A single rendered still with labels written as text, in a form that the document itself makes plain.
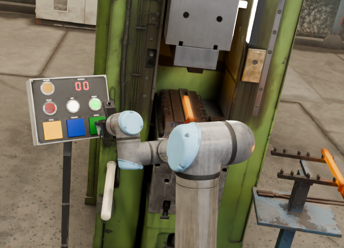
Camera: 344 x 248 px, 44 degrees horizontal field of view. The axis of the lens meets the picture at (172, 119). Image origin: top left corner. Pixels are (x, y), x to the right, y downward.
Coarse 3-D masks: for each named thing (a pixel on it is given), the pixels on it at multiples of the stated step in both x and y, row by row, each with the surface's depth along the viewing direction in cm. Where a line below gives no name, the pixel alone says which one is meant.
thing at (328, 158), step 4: (324, 152) 213; (328, 152) 213; (328, 156) 209; (328, 160) 206; (332, 160) 206; (328, 164) 205; (332, 164) 202; (332, 168) 199; (336, 168) 199; (332, 172) 198; (336, 172) 196; (336, 176) 193; (340, 176) 193; (340, 180) 190; (340, 184) 186; (340, 188) 186; (340, 192) 186
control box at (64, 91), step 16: (32, 80) 177; (48, 80) 181; (64, 80) 184; (80, 80) 187; (96, 80) 191; (32, 96) 177; (48, 96) 180; (64, 96) 183; (80, 96) 187; (96, 96) 190; (32, 112) 178; (64, 112) 183; (80, 112) 186; (96, 112) 190; (32, 128) 181; (64, 128) 182
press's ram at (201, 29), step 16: (176, 0) 184; (192, 0) 184; (208, 0) 184; (224, 0) 185; (240, 0) 206; (176, 16) 187; (192, 16) 187; (208, 16) 188; (224, 16) 188; (176, 32) 190; (192, 32) 190; (208, 32) 191; (224, 32) 191; (208, 48) 194; (224, 48) 194
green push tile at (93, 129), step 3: (93, 117) 188; (96, 117) 189; (99, 117) 189; (102, 117) 190; (90, 120) 187; (93, 120) 188; (96, 120) 189; (90, 123) 187; (93, 123) 188; (90, 126) 187; (93, 126) 188; (90, 129) 187; (93, 129) 188; (96, 129) 188; (90, 132) 188; (93, 132) 188; (96, 132) 188
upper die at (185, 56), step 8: (176, 48) 193; (184, 48) 193; (192, 48) 193; (200, 48) 194; (176, 56) 194; (184, 56) 195; (192, 56) 195; (200, 56) 195; (208, 56) 195; (216, 56) 196; (176, 64) 196; (184, 64) 196; (192, 64) 197; (200, 64) 197; (208, 64) 197; (216, 64) 197
